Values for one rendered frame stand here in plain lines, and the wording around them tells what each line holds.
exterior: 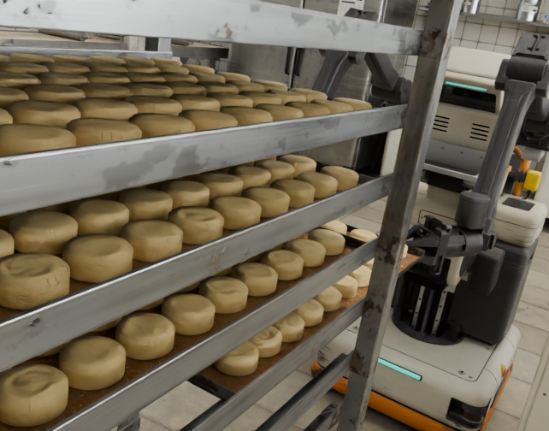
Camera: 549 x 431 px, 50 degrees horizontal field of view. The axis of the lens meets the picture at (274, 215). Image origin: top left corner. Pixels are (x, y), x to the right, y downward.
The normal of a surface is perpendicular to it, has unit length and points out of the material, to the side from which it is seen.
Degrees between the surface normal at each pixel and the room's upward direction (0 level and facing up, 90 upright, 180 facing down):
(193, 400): 0
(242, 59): 90
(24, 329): 90
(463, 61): 43
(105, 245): 0
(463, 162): 90
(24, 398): 0
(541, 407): 90
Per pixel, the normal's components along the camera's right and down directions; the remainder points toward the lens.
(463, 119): -0.54, 0.33
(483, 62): -0.25, -0.55
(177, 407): 0.15, -0.94
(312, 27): 0.84, 0.29
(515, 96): -0.40, -0.25
